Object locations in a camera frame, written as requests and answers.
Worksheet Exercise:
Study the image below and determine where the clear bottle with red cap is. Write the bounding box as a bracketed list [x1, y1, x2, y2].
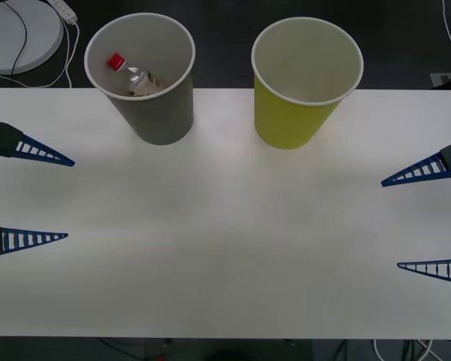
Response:
[104, 52, 166, 98]

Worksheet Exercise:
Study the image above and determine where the grey floor marker tag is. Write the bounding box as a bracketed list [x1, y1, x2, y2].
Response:
[430, 71, 451, 90]

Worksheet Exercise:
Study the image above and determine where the round pale grey disc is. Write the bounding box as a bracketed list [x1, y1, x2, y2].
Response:
[0, 0, 65, 75]

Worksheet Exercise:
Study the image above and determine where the yellow-green plastic waste bin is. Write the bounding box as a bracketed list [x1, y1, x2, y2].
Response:
[250, 16, 365, 150]

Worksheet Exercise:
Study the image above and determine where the grey plastic waste bin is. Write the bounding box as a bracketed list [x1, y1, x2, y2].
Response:
[83, 13, 196, 147]

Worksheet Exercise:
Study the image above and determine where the white power strip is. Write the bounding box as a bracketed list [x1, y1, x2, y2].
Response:
[47, 0, 78, 24]

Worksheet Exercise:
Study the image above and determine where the white cable under table edge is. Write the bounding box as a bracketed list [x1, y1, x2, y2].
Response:
[373, 338, 440, 361]

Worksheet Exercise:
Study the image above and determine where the black cable over disc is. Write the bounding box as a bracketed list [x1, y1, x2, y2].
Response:
[2, 0, 27, 76]

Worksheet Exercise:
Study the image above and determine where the white power strip cable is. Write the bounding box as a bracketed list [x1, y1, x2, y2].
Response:
[0, 22, 80, 89]

